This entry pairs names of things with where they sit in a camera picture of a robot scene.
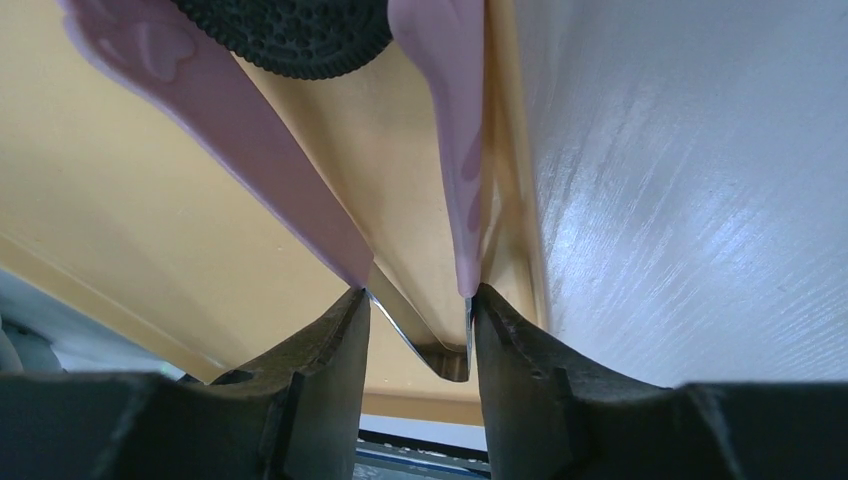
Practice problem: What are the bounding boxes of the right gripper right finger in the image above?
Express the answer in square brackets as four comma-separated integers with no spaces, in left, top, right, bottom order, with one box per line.
[473,284,847,479]

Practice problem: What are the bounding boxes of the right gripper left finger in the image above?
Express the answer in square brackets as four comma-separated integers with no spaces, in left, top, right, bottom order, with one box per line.
[1,289,370,479]

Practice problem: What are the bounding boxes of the yellow serving tray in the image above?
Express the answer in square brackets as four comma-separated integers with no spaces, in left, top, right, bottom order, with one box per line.
[1,1,541,425]

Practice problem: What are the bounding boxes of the pink handled metal tongs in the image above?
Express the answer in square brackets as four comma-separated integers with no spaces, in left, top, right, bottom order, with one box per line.
[61,1,484,382]

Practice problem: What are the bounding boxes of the black round cookie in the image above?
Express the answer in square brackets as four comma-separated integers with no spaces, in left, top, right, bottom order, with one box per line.
[175,0,393,80]

